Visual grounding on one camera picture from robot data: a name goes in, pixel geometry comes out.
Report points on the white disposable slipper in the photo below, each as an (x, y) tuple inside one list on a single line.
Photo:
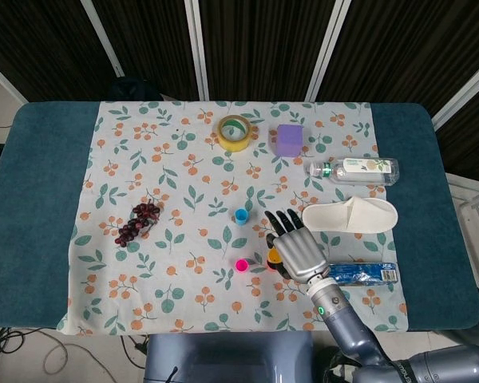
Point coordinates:
[(351, 217)]

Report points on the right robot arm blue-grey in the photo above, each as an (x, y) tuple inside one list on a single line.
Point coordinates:
[(343, 319)]

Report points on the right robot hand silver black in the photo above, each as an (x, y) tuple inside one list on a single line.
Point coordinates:
[(299, 253)]

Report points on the teal table cover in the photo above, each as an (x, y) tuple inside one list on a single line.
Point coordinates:
[(36, 199)]

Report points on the purple foam block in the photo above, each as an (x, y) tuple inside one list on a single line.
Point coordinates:
[(289, 141)]

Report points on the clear plastic water bottle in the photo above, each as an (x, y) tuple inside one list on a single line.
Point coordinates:
[(359, 171)]

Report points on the blue-grey robot torso base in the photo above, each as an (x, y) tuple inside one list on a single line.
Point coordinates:
[(223, 359)]

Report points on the white metal rack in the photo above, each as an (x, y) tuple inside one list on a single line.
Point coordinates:
[(473, 197)]

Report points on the white partition frame post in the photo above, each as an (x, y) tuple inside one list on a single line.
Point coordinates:
[(463, 93), (101, 38), (327, 52), (4, 80), (197, 48)]

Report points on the dark chair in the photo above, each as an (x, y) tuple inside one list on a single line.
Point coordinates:
[(133, 89)]

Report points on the dark red grape bunch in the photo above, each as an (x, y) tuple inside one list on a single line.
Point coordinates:
[(137, 223)]

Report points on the pink plastic cup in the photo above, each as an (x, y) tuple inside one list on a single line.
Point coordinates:
[(241, 265)]

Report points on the yellow plastic cup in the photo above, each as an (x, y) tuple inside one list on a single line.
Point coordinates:
[(271, 255)]

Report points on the black trash bag bin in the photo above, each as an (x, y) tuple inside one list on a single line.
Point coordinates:
[(337, 367)]

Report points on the yellow packing tape roll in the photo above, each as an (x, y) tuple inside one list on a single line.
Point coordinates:
[(233, 139)]

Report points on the blue cardboard box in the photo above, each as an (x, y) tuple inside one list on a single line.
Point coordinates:
[(367, 273)]

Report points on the light blue plastic cup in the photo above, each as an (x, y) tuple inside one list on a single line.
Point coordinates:
[(241, 216)]

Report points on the floral patterned tablecloth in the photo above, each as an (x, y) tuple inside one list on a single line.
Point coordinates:
[(183, 179)]

